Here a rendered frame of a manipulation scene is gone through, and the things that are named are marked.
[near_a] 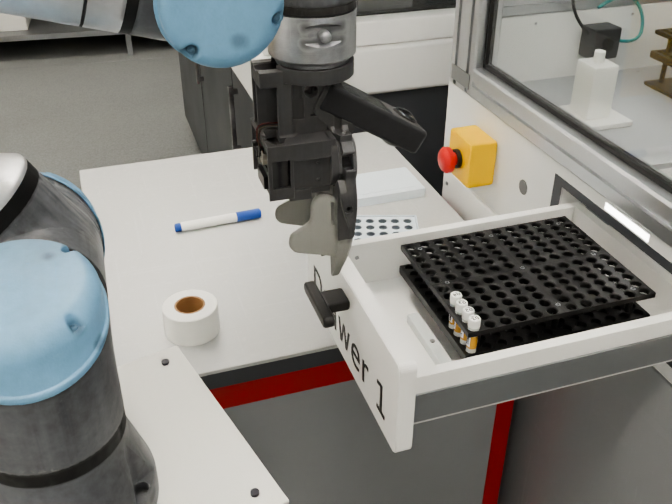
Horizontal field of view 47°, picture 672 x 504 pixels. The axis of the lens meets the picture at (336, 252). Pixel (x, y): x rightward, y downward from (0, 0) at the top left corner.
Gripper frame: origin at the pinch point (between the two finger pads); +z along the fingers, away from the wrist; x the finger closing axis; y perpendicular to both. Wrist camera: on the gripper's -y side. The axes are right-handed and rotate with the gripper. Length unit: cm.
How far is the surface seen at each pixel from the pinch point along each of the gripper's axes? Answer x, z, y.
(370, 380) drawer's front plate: 7.4, 11.0, -1.3
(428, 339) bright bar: 2.2, 11.7, -9.8
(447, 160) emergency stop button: -32.2, 8.3, -27.2
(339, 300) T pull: 0.8, 5.4, -0.1
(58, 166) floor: -243, 96, 44
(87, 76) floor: -351, 96, 29
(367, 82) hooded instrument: -81, 13, -32
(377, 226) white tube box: -30.9, 17.0, -16.0
